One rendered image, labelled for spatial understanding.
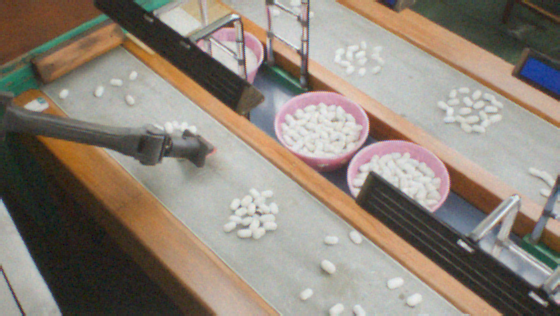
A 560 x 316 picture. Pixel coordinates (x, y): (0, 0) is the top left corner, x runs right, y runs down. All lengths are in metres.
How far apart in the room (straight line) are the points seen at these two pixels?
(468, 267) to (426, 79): 0.97
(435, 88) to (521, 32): 1.62
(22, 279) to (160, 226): 0.89
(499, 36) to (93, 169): 2.35
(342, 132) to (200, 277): 0.61
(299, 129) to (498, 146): 0.56
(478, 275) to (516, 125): 0.85
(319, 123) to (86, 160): 0.67
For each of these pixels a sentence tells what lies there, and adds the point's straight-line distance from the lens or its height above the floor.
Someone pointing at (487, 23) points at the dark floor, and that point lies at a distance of 3.69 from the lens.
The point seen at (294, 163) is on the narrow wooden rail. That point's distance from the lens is 1.81.
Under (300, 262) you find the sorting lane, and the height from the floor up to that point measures 0.74.
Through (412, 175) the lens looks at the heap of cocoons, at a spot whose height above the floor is 0.74.
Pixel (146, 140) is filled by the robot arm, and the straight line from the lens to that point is 1.65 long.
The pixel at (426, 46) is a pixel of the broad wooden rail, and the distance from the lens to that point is 2.22.
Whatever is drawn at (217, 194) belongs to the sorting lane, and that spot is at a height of 0.74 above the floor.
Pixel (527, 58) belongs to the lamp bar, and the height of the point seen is 1.09.
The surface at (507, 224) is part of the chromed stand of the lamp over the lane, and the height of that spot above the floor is 1.03.
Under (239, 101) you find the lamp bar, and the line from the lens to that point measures 1.54.
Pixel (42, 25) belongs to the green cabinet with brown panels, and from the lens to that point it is 2.13.
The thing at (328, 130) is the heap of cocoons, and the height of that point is 0.74.
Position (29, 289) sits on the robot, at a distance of 0.84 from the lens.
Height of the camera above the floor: 2.12
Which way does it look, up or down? 48 degrees down
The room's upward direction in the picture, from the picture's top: 2 degrees counter-clockwise
